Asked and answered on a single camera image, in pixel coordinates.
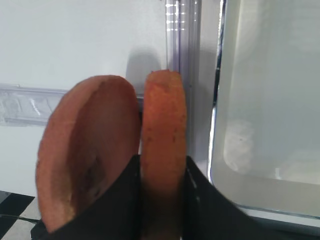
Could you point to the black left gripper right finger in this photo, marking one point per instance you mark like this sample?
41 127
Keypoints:
208 215

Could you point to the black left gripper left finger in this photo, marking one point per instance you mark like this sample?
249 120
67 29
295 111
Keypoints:
116 215

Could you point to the bun slice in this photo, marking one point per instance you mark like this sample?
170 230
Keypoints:
88 141
163 155

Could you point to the white metal tray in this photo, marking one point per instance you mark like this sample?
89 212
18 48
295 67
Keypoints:
266 144

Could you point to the clear holder bottom left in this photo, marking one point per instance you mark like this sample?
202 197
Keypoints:
27 106

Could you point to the long clear rail left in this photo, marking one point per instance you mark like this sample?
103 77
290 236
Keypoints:
183 23

